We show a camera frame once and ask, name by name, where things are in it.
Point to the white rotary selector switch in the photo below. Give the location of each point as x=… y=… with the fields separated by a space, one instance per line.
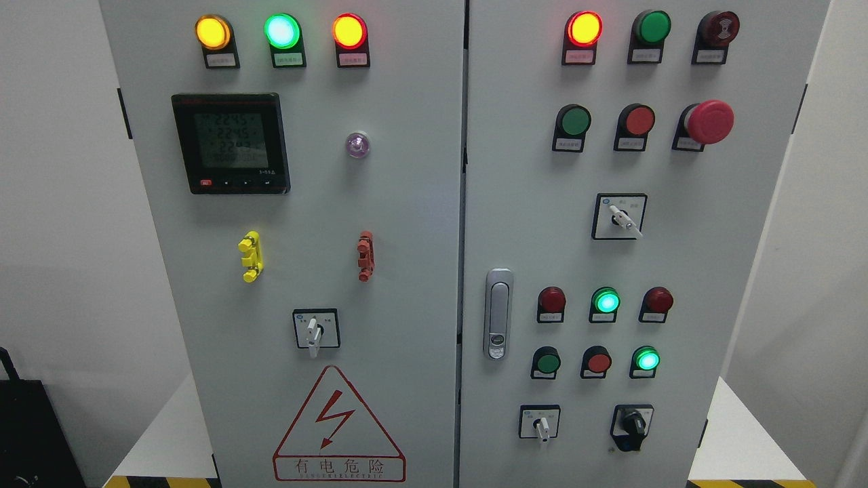
x=316 y=329
x=619 y=216
x=539 y=422

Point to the red-brown plastic clip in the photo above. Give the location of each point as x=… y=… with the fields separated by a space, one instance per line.
x=365 y=256

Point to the small purple clear indicator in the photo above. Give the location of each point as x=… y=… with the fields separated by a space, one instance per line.
x=358 y=145

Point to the dark red indicator light left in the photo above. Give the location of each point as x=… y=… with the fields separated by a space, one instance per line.
x=551 y=305

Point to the dark red indicator light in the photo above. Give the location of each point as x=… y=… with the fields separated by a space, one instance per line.
x=656 y=304
x=551 y=305

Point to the grey cabinet left door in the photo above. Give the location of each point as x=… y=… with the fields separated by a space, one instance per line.
x=398 y=330

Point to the grey cabinet door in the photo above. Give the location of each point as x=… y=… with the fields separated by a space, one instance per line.
x=531 y=210
x=398 y=330

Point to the green push button lower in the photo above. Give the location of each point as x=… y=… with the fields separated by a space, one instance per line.
x=545 y=363

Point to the green push button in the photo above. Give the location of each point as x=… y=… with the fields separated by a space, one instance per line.
x=545 y=363
x=647 y=39

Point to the green lit indicator light middle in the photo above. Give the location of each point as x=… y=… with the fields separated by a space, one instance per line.
x=604 y=304

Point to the green lit indicator light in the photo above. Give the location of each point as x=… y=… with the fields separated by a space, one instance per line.
x=604 y=304
x=286 y=41
x=644 y=363

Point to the yellow plastic clip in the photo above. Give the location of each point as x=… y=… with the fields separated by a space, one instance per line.
x=251 y=256

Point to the green push button second row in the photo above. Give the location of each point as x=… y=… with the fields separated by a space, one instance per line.
x=571 y=125

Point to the red push button lower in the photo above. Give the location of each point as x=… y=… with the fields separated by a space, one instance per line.
x=596 y=363

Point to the grey cabinet right door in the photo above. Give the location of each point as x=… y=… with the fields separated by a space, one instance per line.
x=531 y=210

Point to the red electrical hazard warning sticker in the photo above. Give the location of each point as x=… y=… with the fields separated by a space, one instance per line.
x=336 y=437

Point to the black digital power meter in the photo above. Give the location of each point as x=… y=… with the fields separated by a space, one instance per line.
x=232 y=143

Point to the red-rimmed yellow indicator light left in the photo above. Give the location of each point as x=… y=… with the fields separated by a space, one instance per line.
x=351 y=41

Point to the dark red indicator light right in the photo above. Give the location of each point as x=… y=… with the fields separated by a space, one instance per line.
x=656 y=304

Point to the red push button second row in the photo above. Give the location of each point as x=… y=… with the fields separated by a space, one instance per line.
x=634 y=124

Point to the green lit indicator light lower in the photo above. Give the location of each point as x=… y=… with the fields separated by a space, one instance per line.
x=644 y=363

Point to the green lit indicator light top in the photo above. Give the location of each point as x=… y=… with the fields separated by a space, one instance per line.
x=286 y=41

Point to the red lit indicator light right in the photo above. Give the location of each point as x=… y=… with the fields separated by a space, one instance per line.
x=581 y=35

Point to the red emergency stop mushroom button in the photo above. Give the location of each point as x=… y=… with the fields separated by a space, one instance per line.
x=703 y=124

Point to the yellow indicator light top left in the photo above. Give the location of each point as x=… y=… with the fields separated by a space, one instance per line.
x=217 y=40

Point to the green push button top right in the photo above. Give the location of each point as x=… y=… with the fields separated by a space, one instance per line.
x=647 y=39

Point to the white platform base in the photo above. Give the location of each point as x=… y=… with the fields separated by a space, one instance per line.
x=174 y=451

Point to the dark red buzzer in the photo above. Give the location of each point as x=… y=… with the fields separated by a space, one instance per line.
x=714 y=34

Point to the black bag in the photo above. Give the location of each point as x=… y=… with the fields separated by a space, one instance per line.
x=34 y=449

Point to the silver cabinet door handle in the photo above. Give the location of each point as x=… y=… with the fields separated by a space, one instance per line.
x=497 y=314

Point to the black rotary knob switch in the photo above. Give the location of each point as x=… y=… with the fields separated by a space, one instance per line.
x=630 y=425

